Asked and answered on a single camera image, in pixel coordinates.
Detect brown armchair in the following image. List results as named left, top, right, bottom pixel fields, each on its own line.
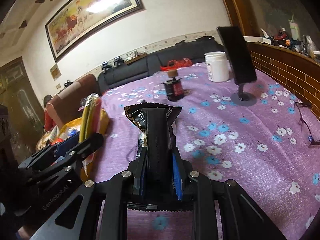
left=46, top=74, right=100, bottom=129

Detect framed horse painting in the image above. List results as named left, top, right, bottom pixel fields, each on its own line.
left=45, top=0, right=143, bottom=62

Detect white bottle on sideboard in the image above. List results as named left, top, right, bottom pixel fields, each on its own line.
left=289, top=15, right=300, bottom=40

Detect purple floral tablecloth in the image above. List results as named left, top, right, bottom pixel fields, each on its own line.
left=93, top=63, right=319, bottom=239

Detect black leather sofa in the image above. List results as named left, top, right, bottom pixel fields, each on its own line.
left=97, top=36, right=224, bottom=93

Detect eyeglasses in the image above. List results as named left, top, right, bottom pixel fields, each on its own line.
left=294, top=102, right=319, bottom=147

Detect seated person in red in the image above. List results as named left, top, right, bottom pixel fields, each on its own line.
left=43, top=95, right=56, bottom=132

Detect white plastic jar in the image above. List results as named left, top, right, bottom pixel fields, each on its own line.
left=204, top=51, right=229, bottom=82

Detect striped sponge pack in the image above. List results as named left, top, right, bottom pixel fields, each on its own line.
left=78, top=93, right=103, bottom=170

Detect black snack bag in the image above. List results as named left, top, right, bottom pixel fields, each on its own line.
left=124, top=102, right=181, bottom=211

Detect red bag on sofa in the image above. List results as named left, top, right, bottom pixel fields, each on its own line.
left=160, top=58, right=193, bottom=72

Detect yellow cardboard box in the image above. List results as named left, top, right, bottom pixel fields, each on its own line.
left=36, top=108, right=110, bottom=181

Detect wooden sideboard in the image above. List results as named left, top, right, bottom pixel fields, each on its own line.
left=247, top=43, right=320, bottom=118

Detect black phone on stand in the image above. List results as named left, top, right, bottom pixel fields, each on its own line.
left=216, top=26, right=257, bottom=107

